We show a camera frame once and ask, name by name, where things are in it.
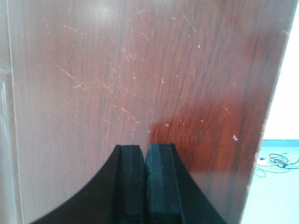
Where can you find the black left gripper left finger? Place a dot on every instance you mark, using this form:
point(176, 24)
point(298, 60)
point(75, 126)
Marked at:
point(115, 195)

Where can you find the white wooden door frame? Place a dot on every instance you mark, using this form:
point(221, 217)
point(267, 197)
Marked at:
point(10, 198)

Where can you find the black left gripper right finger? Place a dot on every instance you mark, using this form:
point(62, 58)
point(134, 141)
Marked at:
point(172, 195)

